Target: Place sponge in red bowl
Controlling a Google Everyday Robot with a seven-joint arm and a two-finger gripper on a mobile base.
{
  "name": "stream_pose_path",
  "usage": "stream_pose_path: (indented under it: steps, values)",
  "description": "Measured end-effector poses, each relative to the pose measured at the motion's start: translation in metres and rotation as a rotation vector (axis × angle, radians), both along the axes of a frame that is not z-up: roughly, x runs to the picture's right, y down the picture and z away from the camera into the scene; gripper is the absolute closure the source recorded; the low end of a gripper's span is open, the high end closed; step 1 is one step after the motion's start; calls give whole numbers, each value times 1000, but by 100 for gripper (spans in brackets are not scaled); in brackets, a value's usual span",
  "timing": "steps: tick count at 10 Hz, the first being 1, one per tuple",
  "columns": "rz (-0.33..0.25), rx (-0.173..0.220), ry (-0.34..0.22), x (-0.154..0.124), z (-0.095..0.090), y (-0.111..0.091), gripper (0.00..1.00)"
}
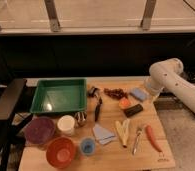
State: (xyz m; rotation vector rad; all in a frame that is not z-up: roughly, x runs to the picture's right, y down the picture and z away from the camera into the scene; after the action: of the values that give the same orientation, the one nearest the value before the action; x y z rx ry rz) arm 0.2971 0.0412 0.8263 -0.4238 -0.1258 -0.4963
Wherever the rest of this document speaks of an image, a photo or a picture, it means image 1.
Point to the yellow banana peel toy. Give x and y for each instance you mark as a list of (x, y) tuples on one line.
[(122, 129)]

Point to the blue folded cloth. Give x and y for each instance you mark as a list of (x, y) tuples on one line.
[(103, 135)]

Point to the red bowl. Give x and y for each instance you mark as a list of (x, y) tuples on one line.
[(60, 152)]

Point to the dark red grapes toy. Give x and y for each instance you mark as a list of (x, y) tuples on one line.
[(115, 93)]

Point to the orange carrot toy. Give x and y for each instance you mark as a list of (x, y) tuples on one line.
[(152, 139)]

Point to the wooden board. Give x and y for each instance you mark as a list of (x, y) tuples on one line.
[(110, 157)]

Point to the green plastic tray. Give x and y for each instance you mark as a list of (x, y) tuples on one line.
[(60, 96)]

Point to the white cup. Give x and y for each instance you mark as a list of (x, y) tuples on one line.
[(66, 124)]

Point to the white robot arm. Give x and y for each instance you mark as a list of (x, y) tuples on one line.
[(166, 74)]

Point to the blue sponge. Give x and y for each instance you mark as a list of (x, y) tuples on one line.
[(138, 94)]

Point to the orange round toy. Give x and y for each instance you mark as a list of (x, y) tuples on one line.
[(124, 103)]

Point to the black chair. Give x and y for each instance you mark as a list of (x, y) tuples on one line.
[(9, 132)]

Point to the black rectangular block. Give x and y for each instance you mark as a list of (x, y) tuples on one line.
[(133, 110)]

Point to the shiny metal cup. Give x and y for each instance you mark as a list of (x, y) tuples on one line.
[(81, 118)]

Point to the silver fork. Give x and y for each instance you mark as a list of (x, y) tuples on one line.
[(138, 133)]

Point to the purple bowl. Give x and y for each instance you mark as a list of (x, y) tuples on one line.
[(39, 130)]

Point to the blue small cup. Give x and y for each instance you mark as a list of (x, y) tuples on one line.
[(87, 146)]

